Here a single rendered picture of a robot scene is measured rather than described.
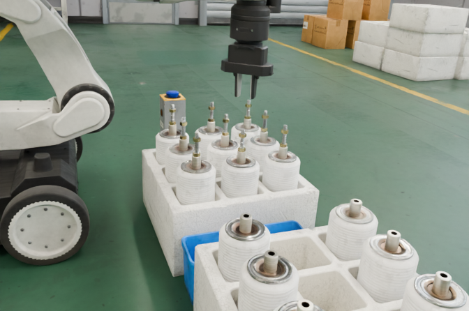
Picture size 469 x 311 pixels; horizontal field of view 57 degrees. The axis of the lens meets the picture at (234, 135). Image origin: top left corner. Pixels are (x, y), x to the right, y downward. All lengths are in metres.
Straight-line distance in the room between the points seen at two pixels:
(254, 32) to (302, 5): 5.87
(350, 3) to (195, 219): 4.01
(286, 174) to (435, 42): 2.66
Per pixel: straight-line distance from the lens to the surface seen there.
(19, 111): 1.28
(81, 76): 1.25
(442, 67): 3.75
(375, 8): 5.05
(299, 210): 1.15
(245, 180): 1.07
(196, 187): 1.03
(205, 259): 0.87
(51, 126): 1.25
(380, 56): 3.89
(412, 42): 3.63
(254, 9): 0.97
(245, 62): 1.00
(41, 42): 1.22
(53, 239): 1.18
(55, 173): 1.16
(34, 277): 1.18
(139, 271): 1.14
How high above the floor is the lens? 0.70
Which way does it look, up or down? 20 degrees down
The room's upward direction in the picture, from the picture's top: 3 degrees clockwise
